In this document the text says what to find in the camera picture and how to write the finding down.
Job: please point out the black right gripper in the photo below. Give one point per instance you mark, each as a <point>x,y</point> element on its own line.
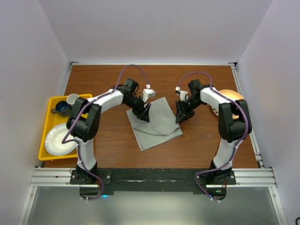
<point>182,114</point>

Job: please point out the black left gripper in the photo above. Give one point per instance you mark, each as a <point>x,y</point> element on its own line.
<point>142,112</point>

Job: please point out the grey cloth napkin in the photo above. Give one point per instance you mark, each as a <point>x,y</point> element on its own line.
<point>160,129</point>

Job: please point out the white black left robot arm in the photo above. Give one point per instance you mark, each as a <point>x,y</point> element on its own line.
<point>83,123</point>

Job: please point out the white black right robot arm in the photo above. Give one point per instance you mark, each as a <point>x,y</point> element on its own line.
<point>234,124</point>

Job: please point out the orange divided plate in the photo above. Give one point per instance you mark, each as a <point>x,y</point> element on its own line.
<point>228,93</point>

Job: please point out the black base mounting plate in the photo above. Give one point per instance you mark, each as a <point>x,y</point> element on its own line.
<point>198,187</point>

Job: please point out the grey ceramic mug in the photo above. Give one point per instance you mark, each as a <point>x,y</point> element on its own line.
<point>71,99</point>

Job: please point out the dark blue ceramic cup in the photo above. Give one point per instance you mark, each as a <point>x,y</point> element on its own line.
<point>62,108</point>

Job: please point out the yellow plastic tray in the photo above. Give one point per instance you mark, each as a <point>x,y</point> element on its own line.
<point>51,120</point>

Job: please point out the white ceramic plate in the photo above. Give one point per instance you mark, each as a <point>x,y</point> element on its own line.
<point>53,141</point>

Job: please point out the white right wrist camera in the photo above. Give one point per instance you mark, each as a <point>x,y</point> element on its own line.
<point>181,93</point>

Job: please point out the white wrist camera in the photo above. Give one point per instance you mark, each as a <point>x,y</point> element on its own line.
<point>148,93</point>
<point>181,93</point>

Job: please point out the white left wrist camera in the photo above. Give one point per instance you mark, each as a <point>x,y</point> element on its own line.
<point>148,93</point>

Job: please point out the aluminium front frame rail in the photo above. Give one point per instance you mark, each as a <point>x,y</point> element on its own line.
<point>60,177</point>

